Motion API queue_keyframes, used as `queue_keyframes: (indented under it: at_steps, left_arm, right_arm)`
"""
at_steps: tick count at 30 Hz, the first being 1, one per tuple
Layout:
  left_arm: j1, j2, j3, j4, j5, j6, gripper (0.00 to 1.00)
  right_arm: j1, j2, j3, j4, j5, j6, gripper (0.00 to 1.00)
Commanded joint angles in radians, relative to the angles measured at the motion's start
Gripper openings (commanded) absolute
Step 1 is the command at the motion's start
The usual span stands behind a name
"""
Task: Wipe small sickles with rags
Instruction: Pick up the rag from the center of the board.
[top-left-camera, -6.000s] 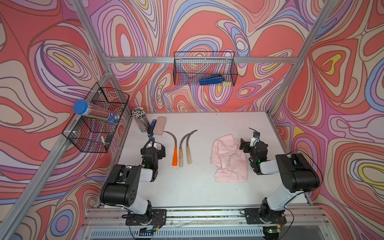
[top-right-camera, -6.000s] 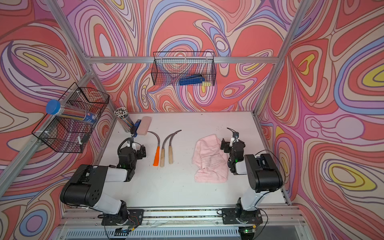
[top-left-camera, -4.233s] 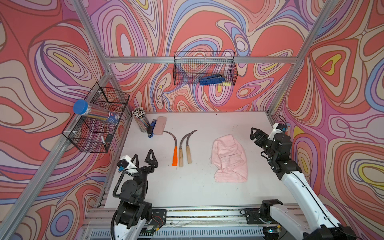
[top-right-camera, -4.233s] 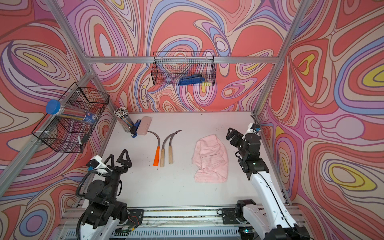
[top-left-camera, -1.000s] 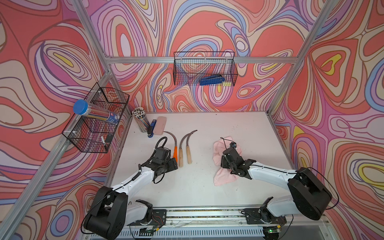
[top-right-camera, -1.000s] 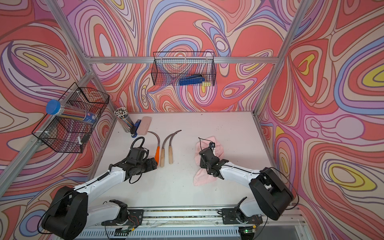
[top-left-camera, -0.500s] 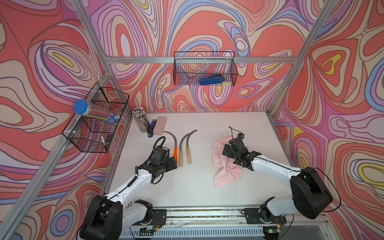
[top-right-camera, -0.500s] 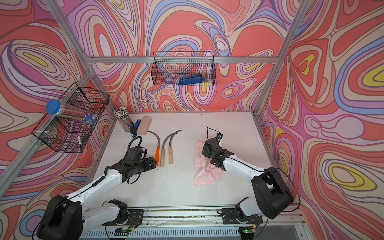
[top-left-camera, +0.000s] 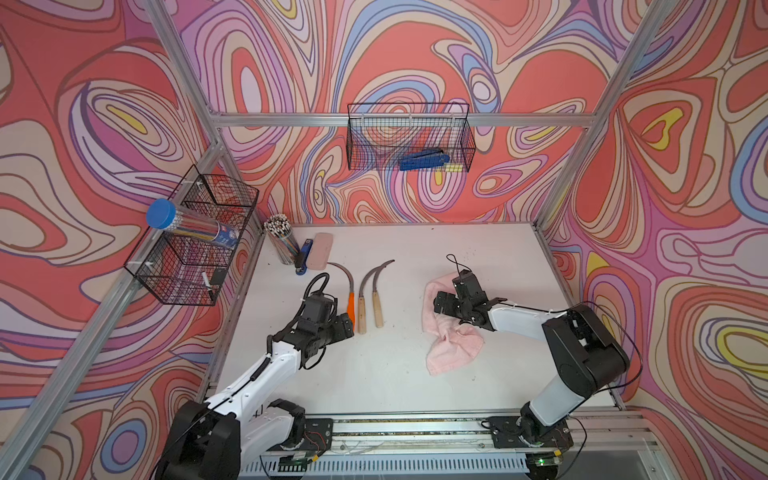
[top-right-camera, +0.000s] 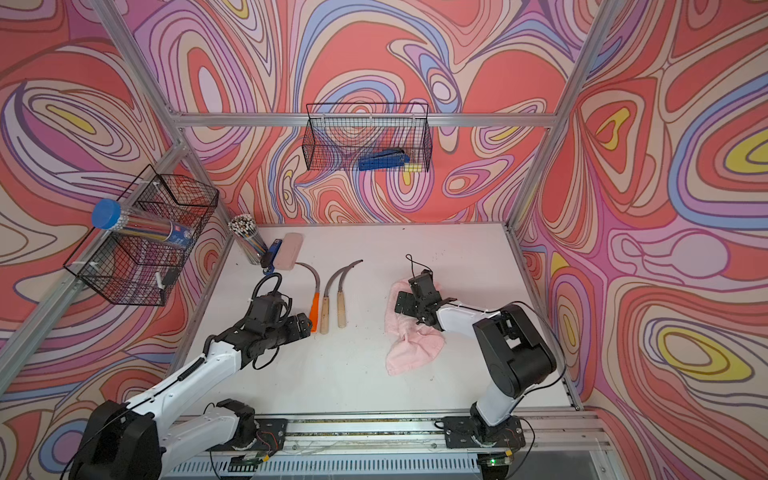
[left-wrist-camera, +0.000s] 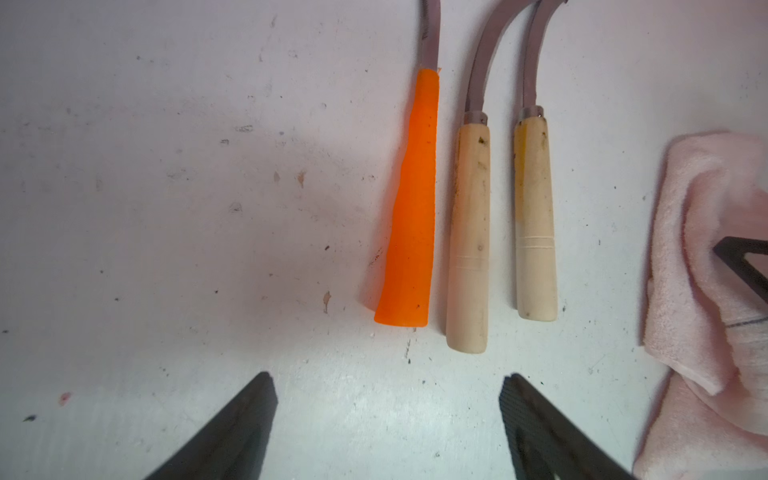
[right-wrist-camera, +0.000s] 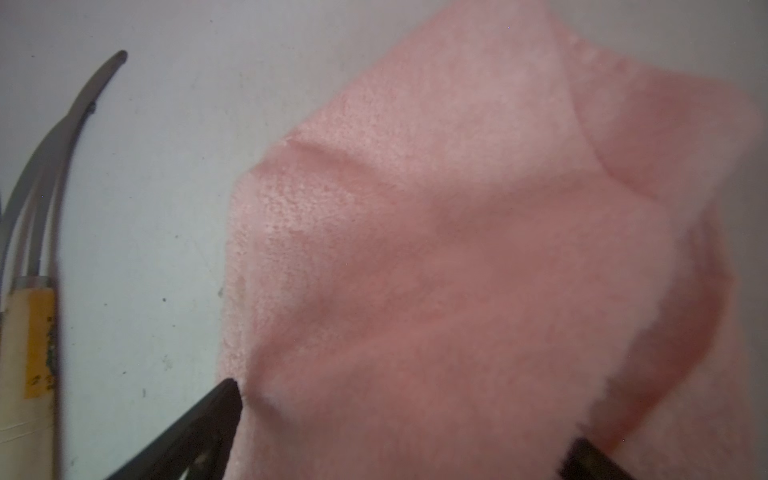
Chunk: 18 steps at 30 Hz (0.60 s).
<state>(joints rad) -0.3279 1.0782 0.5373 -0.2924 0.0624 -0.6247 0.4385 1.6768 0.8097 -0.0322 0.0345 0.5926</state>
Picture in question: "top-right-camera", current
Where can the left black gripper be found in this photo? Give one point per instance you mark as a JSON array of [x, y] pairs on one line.
[[296, 334]]

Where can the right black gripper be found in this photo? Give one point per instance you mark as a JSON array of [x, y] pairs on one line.
[[409, 299]]

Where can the pink rag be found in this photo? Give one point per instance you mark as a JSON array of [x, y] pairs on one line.
[[415, 345]]

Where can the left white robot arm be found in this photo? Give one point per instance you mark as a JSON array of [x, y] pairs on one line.
[[143, 437]]

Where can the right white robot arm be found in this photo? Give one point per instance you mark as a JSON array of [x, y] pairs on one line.
[[517, 357]]

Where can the pink case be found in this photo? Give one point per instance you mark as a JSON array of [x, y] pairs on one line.
[[288, 252]]

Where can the blue stapler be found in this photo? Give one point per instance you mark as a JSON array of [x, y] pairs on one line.
[[268, 259]]

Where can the cup of pencils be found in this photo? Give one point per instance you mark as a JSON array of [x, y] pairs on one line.
[[245, 229]]

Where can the yellow item in basket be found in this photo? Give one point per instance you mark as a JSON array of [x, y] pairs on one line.
[[412, 168]]

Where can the blue tool in basket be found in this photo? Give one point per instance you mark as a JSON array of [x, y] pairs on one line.
[[385, 159]]

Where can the clear tube blue cap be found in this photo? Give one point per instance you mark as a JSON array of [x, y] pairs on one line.
[[110, 215]]

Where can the wooden handled sickle left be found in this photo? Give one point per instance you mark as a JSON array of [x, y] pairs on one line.
[[325, 306]]

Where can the wooden handled sickle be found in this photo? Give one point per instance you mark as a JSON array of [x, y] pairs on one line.
[[325, 306], [341, 302]]

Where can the wooden handled sickle right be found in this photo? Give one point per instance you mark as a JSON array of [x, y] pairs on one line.
[[341, 302]]

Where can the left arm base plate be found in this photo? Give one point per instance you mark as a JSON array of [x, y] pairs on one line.
[[268, 437]]

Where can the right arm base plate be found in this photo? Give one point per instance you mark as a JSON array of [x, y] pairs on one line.
[[483, 432]]

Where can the black wire basket left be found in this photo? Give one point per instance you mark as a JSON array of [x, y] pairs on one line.
[[129, 270]]

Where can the black wire basket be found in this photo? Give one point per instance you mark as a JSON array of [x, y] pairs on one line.
[[129, 270], [337, 134]]

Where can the black wire basket back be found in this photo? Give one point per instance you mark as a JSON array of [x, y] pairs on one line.
[[337, 134]]

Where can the aluminium rail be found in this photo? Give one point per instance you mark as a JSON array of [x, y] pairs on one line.
[[548, 444]]

